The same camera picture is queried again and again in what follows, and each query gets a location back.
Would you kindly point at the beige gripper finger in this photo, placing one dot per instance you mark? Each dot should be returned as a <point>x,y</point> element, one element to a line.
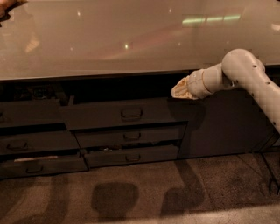
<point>184,89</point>

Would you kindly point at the person hand at corner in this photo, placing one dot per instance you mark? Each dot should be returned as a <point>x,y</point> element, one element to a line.
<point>6,5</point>

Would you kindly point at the dark grey cabinet door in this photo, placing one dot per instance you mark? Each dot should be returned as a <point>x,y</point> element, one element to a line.
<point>228,122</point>

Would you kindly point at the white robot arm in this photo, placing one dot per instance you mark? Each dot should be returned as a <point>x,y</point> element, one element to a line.
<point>239,69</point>

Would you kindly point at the dark grey drawer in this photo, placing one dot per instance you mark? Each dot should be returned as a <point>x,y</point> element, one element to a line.
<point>131,136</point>
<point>37,142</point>
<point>106,114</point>
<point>25,113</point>
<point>132,156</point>
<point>38,167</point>

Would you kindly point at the grey counter cabinet frame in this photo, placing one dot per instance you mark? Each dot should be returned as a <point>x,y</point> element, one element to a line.
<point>71,91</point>

